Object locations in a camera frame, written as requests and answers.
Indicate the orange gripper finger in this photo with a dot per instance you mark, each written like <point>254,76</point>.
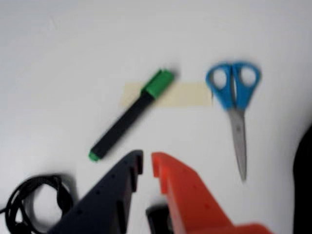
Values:
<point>192,202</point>

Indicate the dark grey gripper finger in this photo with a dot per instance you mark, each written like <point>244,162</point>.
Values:
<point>104,204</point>

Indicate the green and black marker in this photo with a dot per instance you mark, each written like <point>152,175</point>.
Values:
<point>126,117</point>

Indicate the black fabric bag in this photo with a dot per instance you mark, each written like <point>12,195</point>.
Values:
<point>304,165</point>

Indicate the long beige masking tape strip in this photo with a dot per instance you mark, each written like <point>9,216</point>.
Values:
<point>185,95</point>

